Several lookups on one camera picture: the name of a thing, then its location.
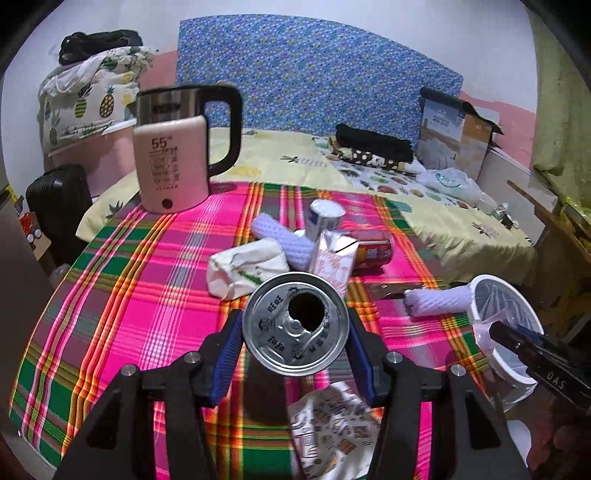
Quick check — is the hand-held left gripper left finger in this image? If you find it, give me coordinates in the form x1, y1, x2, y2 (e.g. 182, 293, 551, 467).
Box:
53, 309, 245, 480

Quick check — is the white trash bin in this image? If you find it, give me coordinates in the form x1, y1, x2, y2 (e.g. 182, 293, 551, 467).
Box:
466, 274, 546, 412

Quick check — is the white paper bag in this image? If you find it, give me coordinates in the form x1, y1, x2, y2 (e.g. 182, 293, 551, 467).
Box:
206, 237, 291, 301

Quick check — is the black folded cloth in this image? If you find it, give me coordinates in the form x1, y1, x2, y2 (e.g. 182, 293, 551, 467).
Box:
335, 124, 414, 162

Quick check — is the metal drink can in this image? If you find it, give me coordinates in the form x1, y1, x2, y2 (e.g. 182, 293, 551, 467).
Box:
244, 272, 351, 377

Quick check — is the blue white cup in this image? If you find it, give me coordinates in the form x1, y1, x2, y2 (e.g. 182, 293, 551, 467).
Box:
305, 199, 347, 243

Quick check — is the small knife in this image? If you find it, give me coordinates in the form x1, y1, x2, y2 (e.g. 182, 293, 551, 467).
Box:
367, 282, 410, 302

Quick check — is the pink drink carton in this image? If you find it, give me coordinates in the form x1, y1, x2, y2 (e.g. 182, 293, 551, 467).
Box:
307, 229, 359, 296

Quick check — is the pink green plaid cloth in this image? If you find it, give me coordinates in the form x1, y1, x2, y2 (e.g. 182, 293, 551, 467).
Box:
9, 181, 492, 480

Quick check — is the printed snack wrapper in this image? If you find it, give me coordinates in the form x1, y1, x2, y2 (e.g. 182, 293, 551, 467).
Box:
288, 381, 385, 480

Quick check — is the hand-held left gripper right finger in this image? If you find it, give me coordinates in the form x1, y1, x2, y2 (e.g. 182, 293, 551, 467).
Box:
344, 305, 532, 480

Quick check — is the black clothes bundle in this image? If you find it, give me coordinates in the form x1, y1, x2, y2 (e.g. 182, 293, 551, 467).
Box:
58, 30, 143, 65

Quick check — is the red drink can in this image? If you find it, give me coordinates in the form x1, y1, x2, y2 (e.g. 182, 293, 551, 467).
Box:
351, 229, 394, 269

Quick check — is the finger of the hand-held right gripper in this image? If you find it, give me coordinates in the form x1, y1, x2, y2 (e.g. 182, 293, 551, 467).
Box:
489, 320, 548, 367

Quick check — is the white plastic bag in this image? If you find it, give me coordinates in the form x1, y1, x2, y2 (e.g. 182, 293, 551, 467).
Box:
418, 168, 498, 208

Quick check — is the blue floral mattress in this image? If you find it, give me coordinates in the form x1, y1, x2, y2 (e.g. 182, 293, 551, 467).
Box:
175, 18, 464, 144

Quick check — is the black suitcase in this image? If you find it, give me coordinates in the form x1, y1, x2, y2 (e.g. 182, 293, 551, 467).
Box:
25, 165, 93, 267

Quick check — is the brown polka dot cloth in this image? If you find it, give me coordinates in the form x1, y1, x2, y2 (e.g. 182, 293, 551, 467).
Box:
330, 145, 416, 173

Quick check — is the green curtain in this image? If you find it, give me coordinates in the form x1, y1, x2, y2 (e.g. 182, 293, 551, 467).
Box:
530, 14, 591, 200

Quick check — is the wooden chair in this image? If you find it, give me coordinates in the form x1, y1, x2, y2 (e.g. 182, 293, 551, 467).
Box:
507, 179, 591, 334

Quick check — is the yellow pineapple bed sheet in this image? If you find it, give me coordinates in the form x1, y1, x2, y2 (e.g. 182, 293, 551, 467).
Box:
76, 127, 539, 284

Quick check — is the pink steel electric kettle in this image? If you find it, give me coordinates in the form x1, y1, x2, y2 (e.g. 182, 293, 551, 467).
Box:
133, 84, 244, 214

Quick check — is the white blue printed bag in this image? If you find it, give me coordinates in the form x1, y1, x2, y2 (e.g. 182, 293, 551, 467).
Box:
418, 98, 468, 169

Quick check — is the white fruit print cloth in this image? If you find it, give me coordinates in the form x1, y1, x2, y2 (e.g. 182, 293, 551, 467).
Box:
314, 136, 499, 214

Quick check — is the pineapple print bedding pile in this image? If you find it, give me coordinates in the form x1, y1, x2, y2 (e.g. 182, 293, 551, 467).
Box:
38, 46, 158, 153

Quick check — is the brown cardboard box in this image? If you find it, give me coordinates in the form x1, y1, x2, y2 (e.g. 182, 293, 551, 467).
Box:
418, 87, 505, 180

